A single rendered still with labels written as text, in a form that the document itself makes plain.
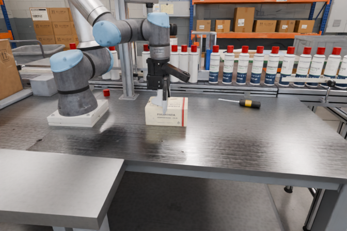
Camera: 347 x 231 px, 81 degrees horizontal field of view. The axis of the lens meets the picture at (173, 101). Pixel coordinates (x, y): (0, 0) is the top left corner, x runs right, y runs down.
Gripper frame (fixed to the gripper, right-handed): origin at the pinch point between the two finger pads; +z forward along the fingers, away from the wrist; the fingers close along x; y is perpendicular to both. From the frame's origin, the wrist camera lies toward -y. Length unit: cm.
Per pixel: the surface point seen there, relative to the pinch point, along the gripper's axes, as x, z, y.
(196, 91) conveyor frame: -32.3, 4.7, -12.7
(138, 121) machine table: 3.2, 5.2, 11.7
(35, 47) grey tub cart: -247, 7, 244
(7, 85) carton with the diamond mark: -15, -4, 83
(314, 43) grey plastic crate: -156, -6, -137
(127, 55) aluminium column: -21.7, -17.0, 21.4
